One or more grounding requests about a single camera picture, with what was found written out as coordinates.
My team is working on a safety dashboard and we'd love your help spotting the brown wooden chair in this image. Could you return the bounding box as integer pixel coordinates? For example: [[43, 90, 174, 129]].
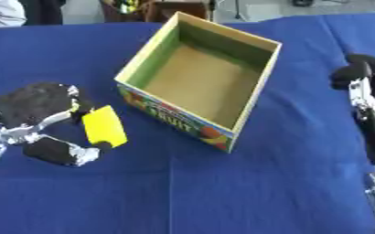
[[99, 0, 215, 24]]

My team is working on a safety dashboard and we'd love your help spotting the open cardboard box green inside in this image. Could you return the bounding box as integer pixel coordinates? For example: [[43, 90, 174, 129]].
[[113, 11, 284, 154]]

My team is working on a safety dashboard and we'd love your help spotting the yellow rectangular block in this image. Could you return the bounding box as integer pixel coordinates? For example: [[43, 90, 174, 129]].
[[80, 104, 130, 149]]

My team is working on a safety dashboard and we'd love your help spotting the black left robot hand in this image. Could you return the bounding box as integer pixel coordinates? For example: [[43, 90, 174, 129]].
[[0, 80, 114, 167]]

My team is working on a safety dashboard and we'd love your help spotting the person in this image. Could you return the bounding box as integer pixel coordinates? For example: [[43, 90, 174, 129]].
[[0, 0, 68, 28]]

